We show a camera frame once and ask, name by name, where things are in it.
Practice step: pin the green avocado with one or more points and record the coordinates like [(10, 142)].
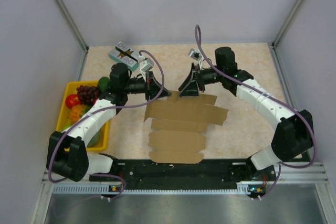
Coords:
[(103, 83)]

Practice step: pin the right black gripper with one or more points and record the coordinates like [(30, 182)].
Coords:
[(191, 88)]

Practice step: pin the red apple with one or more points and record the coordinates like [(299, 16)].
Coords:
[(72, 100)]

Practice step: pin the white teal printed carton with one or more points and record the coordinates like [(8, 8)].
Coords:
[(122, 53)]

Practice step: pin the dark purple grape bunch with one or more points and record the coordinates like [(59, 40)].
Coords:
[(88, 94)]

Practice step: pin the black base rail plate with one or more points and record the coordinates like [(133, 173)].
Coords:
[(208, 174)]

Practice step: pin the green lime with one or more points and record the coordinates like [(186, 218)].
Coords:
[(66, 127)]

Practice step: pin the brown cardboard box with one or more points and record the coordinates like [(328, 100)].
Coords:
[(179, 125)]

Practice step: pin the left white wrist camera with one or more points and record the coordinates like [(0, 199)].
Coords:
[(145, 65)]

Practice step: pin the grey slotted cable duct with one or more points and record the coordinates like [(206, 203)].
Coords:
[(107, 189)]

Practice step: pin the orange bumpy fruit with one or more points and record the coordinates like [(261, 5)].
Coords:
[(76, 112)]

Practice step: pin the green melon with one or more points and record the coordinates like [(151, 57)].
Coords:
[(94, 140)]

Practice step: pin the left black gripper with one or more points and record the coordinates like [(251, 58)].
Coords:
[(155, 87)]

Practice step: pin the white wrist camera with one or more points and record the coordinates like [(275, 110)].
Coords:
[(197, 56), (145, 65)]

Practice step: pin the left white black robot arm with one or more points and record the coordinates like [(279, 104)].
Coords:
[(67, 150)]

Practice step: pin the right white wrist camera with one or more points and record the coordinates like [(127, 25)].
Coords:
[(197, 56)]

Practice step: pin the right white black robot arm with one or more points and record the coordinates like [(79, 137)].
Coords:
[(293, 130)]

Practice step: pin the yellow plastic tray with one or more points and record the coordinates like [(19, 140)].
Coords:
[(63, 115)]

